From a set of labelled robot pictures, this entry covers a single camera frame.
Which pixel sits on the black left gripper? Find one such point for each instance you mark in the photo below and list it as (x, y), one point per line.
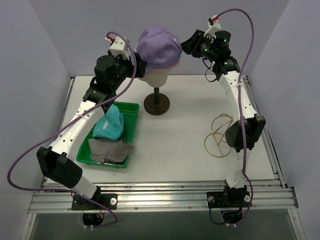
(140, 66)

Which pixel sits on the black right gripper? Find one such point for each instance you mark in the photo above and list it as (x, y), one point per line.
(191, 44)

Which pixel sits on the purple baseball cap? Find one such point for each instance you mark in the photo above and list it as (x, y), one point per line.
(158, 47)

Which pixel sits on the pink baseball cap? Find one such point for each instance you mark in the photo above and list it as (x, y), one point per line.
(170, 67)

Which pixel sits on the teal cap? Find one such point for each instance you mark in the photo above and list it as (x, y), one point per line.
(111, 125)

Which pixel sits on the grey cap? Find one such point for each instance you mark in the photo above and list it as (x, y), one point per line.
(104, 150)

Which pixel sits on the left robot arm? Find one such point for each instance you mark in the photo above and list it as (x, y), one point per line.
(57, 160)

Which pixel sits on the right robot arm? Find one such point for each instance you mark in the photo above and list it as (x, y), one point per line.
(247, 125)

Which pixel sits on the mannequin head stand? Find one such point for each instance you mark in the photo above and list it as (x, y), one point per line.
(156, 103)

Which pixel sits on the green plastic tray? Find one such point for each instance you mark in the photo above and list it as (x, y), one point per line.
(130, 113)

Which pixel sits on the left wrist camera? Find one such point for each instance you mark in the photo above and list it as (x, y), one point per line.
(118, 47)

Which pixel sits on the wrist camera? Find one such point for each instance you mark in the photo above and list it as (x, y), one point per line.
(213, 26)
(118, 47)

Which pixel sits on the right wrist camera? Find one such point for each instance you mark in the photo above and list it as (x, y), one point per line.
(213, 26)

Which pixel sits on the gold wire hat frame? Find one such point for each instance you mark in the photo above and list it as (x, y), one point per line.
(219, 135)

